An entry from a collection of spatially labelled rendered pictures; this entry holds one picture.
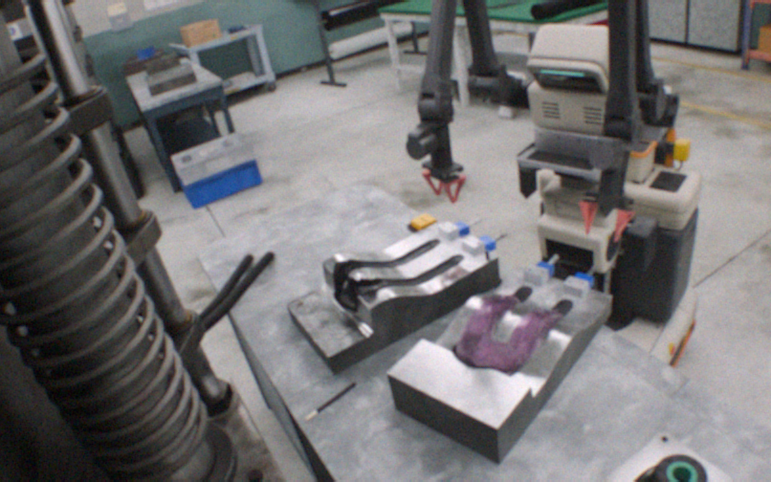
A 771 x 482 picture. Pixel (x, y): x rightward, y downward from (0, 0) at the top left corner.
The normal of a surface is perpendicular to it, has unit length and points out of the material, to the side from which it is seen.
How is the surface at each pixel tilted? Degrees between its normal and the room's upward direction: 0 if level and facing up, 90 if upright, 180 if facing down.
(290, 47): 90
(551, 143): 90
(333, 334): 0
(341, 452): 0
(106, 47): 90
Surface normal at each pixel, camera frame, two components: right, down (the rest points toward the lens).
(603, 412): -0.17, -0.84
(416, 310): 0.50, 0.37
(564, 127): -0.63, 0.60
